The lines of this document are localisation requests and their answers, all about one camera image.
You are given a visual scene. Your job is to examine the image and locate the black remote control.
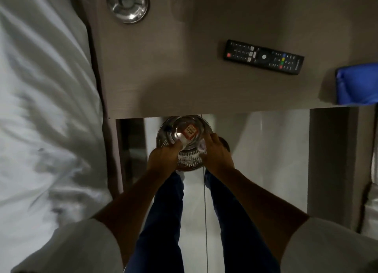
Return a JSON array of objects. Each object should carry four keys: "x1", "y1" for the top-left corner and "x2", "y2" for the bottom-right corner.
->
[{"x1": 223, "y1": 39, "x2": 305, "y2": 75}]

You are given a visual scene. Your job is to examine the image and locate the person's right forearm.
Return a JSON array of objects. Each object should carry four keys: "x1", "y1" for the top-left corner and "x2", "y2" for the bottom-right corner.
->
[{"x1": 211, "y1": 167, "x2": 309, "y2": 264}]

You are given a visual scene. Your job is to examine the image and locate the person's left forearm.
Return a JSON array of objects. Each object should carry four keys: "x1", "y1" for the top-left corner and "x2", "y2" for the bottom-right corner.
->
[{"x1": 92, "y1": 166, "x2": 167, "y2": 267}]

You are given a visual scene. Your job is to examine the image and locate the blue cloth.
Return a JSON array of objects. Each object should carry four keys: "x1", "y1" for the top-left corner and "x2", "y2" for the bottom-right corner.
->
[{"x1": 335, "y1": 63, "x2": 378, "y2": 106}]

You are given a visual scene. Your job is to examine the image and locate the person's blue jeans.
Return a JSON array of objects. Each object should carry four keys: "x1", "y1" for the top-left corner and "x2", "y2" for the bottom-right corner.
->
[{"x1": 125, "y1": 169, "x2": 282, "y2": 273}]

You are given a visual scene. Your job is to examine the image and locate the tall clear drinking glass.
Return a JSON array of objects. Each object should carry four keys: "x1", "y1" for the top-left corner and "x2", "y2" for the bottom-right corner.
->
[{"x1": 169, "y1": 0, "x2": 196, "y2": 24}]

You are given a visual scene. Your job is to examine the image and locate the person's right hand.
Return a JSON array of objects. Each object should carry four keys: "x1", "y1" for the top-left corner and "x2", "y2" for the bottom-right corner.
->
[{"x1": 202, "y1": 132, "x2": 236, "y2": 177}]

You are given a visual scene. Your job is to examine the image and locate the white bed sheet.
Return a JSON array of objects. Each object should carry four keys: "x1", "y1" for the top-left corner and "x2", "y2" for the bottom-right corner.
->
[{"x1": 0, "y1": 0, "x2": 113, "y2": 273}]

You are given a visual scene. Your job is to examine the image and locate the grey wooden nightstand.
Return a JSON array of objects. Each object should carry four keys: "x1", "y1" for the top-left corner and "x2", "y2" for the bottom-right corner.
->
[{"x1": 77, "y1": 0, "x2": 378, "y2": 232}]

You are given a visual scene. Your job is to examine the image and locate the round steel ashtray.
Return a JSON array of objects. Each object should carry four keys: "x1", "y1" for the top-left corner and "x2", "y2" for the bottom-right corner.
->
[{"x1": 106, "y1": 0, "x2": 150, "y2": 24}]

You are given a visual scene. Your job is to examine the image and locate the clear glass with orange label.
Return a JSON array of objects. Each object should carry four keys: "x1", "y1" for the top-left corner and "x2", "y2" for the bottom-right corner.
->
[{"x1": 171, "y1": 117, "x2": 205, "y2": 151}]

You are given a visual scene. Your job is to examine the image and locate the person's white shirt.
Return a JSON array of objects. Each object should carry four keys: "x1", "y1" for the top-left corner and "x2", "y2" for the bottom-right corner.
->
[{"x1": 10, "y1": 217, "x2": 378, "y2": 273}]

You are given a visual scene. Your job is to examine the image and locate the person's left hand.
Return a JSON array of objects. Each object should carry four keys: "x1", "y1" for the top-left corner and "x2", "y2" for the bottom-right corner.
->
[{"x1": 147, "y1": 140, "x2": 184, "y2": 181}]

